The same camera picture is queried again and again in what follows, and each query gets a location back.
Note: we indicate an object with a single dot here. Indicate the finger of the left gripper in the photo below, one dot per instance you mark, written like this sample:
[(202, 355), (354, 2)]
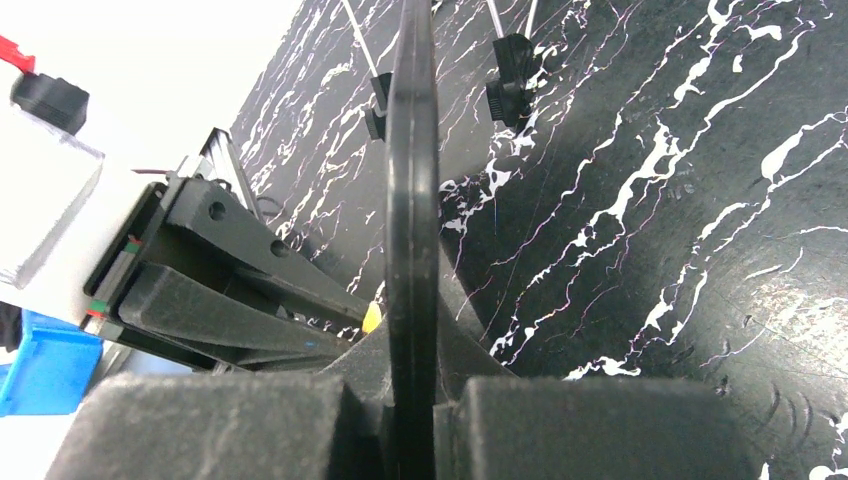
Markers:
[(225, 318), (211, 216)]

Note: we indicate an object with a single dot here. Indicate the yellow black whiteboard eraser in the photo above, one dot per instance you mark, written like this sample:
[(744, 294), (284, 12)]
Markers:
[(372, 318)]

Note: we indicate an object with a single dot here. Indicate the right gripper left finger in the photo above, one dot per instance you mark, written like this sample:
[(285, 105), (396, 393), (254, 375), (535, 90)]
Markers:
[(285, 425)]

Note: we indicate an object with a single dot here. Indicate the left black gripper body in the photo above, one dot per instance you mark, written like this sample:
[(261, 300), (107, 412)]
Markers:
[(140, 238)]

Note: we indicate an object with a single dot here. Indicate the aluminium rail frame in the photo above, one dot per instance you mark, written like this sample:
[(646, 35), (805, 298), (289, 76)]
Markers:
[(218, 161)]

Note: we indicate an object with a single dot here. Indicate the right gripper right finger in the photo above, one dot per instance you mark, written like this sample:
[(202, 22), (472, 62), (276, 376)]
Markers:
[(605, 422)]

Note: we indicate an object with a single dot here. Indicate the white whiteboard black frame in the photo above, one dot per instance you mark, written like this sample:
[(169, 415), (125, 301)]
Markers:
[(411, 241)]

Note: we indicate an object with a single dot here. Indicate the blue plastic bin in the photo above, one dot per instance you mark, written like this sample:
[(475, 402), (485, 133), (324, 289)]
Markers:
[(52, 370)]

